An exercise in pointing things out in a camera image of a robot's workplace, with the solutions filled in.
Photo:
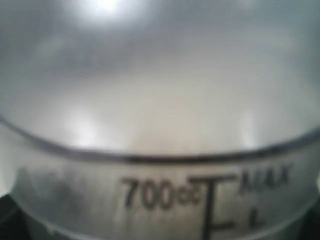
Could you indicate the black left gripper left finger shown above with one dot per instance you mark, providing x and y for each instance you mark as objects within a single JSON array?
[{"x": 17, "y": 225}]

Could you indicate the clear plastic shaker bottle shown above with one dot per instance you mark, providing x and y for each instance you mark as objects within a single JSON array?
[{"x": 160, "y": 119}]

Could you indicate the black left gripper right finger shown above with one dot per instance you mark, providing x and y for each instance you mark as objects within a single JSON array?
[{"x": 306, "y": 218}]

